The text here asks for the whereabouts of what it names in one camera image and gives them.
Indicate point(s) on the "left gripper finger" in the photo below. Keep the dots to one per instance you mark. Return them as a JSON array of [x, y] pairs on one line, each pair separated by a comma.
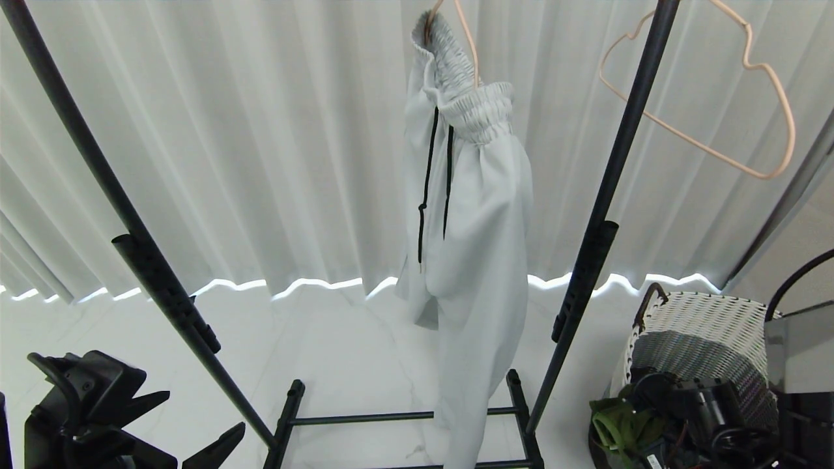
[[218, 449], [146, 407]]

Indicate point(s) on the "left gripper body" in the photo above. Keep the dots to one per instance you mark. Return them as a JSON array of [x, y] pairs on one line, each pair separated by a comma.
[[98, 449]]

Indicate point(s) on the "pale grey shorts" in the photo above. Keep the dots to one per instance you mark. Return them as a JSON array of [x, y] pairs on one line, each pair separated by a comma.
[[482, 228]]

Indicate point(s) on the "green garment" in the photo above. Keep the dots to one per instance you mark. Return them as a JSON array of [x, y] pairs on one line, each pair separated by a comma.
[[622, 423]]

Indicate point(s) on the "pink clothes hanger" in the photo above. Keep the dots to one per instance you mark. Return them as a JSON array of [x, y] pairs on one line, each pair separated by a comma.
[[469, 38], [793, 130]]

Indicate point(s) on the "black clothes rack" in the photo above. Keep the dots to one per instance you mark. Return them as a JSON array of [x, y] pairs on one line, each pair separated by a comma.
[[163, 286]]

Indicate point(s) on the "white laundry basket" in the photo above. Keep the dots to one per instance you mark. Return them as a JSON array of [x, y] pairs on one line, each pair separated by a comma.
[[710, 319]]

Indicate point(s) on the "white curtain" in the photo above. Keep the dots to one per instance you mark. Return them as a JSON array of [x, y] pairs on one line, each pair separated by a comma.
[[260, 130]]

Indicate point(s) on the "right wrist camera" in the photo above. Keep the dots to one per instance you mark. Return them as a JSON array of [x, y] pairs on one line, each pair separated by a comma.
[[690, 400]]

